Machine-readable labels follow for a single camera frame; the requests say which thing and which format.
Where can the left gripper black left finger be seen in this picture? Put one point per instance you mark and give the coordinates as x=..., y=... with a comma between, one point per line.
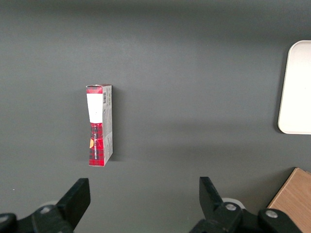
x=73, y=201

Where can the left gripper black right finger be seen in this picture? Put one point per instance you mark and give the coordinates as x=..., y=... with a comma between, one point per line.
x=210, y=199

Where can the white rectangular tray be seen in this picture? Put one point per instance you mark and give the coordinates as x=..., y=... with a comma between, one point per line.
x=297, y=92

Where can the red plaid cardboard box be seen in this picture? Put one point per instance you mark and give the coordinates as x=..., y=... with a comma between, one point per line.
x=97, y=145

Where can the wooden two-drawer cabinet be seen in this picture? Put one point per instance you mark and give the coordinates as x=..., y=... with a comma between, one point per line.
x=295, y=199

